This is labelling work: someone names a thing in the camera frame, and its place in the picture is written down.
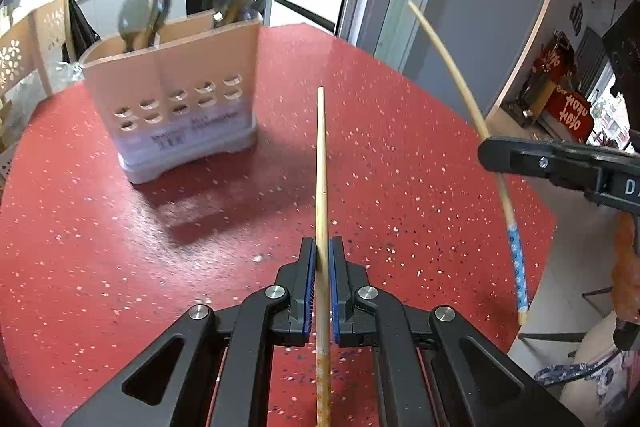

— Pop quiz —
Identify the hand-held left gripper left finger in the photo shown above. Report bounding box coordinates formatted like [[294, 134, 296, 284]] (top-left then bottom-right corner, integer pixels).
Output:
[[62, 236, 318, 427]]

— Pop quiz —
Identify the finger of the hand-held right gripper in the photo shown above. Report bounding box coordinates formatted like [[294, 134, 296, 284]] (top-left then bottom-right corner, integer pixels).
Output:
[[477, 136, 603, 205]]

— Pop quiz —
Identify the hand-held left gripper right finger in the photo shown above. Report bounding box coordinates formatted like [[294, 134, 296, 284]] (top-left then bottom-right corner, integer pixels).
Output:
[[329, 236, 583, 427]]

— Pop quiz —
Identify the blue patterned wooden chopstick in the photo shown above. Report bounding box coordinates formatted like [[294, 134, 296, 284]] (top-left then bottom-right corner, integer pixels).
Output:
[[407, 0, 531, 327]]

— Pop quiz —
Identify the tan wooden chopstick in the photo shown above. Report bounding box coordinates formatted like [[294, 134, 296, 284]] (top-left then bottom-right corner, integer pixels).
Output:
[[314, 87, 333, 427]]

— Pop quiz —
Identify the beige plastic utensil holder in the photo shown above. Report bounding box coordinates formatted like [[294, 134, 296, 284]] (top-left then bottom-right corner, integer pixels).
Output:
[[80, 14, 263, 185]]

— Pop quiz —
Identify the dark-handled shiny spoon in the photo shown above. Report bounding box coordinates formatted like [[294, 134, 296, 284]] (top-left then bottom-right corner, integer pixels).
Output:
[[152, 0, 174, 36]]

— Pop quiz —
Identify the person's right hand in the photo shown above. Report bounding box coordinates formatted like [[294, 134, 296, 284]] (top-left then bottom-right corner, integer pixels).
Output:
[[611, 211, 640, 324]]

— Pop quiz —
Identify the red decorative sign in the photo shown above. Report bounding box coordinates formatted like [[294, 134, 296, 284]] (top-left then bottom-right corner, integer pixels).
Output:
[[545, 92, 596, 142]]

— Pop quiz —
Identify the blue patterned cloth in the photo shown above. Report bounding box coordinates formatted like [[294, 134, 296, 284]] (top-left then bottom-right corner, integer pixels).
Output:
[[534, 354, 640, 408]]

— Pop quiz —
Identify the dark metal spoon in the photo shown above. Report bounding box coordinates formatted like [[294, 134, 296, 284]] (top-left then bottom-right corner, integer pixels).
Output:
[[117, 0, 151, 50]]

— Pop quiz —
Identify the black hanging cloth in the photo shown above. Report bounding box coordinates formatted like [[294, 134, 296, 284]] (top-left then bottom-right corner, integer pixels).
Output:
[[61, 0, 102, 64]]

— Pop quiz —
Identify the beige flower-cutout rack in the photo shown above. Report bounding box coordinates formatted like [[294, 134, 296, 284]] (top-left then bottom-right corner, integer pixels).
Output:
[[0, 0, 70, 108]]

